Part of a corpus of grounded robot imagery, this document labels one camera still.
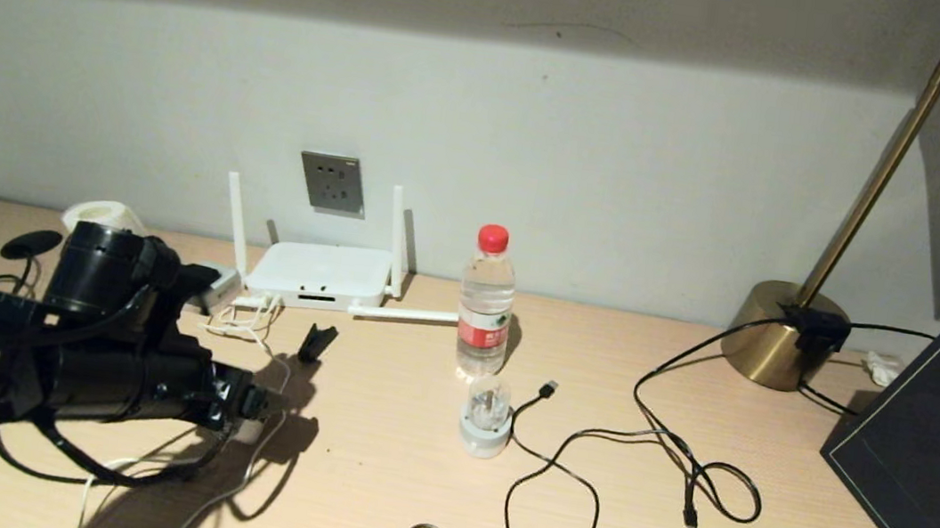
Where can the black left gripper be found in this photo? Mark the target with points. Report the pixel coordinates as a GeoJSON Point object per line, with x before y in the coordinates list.
{"type": "Point", "coordinates": [189, 283]}

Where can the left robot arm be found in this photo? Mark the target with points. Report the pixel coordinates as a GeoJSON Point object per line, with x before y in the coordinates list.
{"type": "Point", "coordinates": [106, 381]}

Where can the white wifi router with antennas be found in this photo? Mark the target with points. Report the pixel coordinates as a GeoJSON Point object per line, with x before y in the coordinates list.
{"type": "Point", "coordinates": [321, 268]}

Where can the white toilet paper roll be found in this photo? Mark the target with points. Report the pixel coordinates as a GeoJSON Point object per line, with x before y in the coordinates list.
{"type": "Point", "coordinates": [104, 212]}

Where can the small black plastic clip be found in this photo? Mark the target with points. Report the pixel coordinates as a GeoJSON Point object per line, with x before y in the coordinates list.
{"type": "Point", "coordinates": [317, 342]}

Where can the black round desk grommet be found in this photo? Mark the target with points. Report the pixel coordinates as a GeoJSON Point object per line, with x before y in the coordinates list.
{"type": "Point", "coordinates": [31, 244]}

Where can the clear water bottle red cap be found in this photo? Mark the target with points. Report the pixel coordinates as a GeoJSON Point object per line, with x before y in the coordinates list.
{"type": "Point", "coordinates": [486, 302]}

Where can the brass desk lamp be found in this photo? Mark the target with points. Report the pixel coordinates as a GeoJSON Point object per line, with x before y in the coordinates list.
{"type": "Point", "coordinates": [769, 346]}

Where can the white crumpled wrapper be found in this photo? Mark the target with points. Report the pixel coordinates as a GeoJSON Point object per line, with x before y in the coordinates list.
{"type": "Point", "coordinates": [880, 370]}

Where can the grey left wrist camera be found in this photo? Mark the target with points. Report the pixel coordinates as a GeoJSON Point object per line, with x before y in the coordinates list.
{"type": "Point", "coordinates": [222, 287]}

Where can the grey wall power socket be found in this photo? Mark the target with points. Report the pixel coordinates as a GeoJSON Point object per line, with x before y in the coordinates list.
{"type": "Point", "coordinates": [332, 184]}

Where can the black inline lamp switch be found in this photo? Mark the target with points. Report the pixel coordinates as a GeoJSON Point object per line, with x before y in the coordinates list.
{"type": "Point", "coordinates": [816, 329]}

